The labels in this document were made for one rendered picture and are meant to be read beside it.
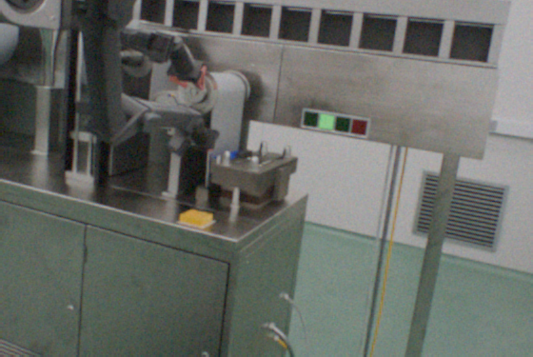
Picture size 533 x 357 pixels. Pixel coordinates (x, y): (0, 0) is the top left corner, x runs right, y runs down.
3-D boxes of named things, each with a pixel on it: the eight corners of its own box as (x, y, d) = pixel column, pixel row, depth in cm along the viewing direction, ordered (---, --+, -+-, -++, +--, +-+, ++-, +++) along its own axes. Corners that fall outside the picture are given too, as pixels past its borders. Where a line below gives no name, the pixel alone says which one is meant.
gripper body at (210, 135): (214, 150, 165) (206, 141, 158) (186, 146, 168) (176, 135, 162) (221, 132, 167) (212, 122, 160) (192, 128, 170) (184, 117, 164)
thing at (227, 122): (207, 166, 174) (211, 109, 170) (236, 156, 195) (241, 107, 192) (207, 166, 173) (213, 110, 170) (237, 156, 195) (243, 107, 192)
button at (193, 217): (179, 222, 149) (180, 214, 148) (191, 216, 155) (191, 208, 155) (200, 228, 146) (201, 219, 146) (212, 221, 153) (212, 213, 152)
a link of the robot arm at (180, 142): (204, 118, 150) (179, 104, 151) (181, 151, 147) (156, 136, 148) (208, 131, 161) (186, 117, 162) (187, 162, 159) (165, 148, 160)
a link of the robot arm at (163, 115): (150, 112, 111) (109, 88, 113) (139, 135, 112) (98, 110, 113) (210, 118, 153) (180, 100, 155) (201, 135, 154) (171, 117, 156)
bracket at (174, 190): (161, 195, 173) (168, 103, 167) (171, 191, 179) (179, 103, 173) (174, 198, 171) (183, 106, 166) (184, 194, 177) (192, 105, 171)
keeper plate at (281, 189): (272, 200, 180) (276, 168, 178) (282, 194, 190) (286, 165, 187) (279, 201, 179) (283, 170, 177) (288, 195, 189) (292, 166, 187)
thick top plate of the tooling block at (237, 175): (210, 182, 169) (212, 164, 168) (258, 164, 206) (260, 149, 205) (256, 192, 164) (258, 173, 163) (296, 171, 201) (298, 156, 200)
